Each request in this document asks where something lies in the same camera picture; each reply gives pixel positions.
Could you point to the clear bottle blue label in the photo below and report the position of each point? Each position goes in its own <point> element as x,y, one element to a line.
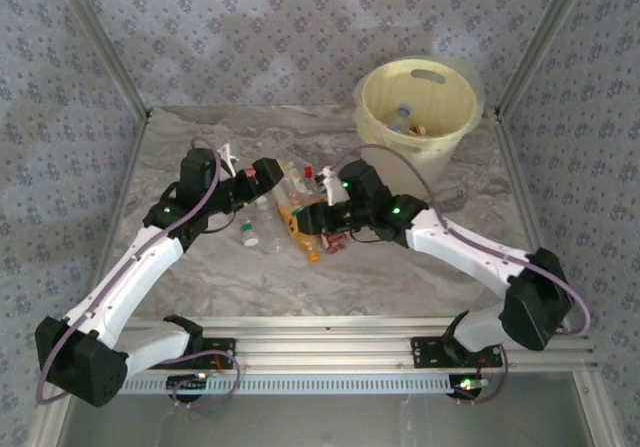
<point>404,112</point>

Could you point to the aluminium frame post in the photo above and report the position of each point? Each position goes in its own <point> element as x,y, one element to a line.
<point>107,47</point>
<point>540,42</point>
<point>597,412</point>
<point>47,429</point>

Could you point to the orange juice bottle yellow cap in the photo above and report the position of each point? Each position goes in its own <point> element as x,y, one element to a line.
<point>302,244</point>

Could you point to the clear bottle green label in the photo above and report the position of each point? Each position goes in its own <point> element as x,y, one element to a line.
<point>249,239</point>

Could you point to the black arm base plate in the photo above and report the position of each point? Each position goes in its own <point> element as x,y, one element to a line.
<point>220,349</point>
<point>425,352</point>

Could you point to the cream ribbed plastic bin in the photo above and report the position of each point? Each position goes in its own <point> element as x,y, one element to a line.
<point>435,162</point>

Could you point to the aluminium front rail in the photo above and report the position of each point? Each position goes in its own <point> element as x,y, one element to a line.
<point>325,347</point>

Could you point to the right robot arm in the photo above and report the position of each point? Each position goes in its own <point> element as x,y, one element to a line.
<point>460,252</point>

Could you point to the clear plastic bottle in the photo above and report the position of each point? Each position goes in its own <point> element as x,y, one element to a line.
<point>274,242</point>

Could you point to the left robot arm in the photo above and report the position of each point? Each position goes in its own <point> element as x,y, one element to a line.
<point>125,277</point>

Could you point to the dark blue label bottle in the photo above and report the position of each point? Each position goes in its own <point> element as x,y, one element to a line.
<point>398,128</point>

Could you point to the brown Nescafe coffee bottle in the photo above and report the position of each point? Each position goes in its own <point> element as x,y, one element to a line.
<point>418,130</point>

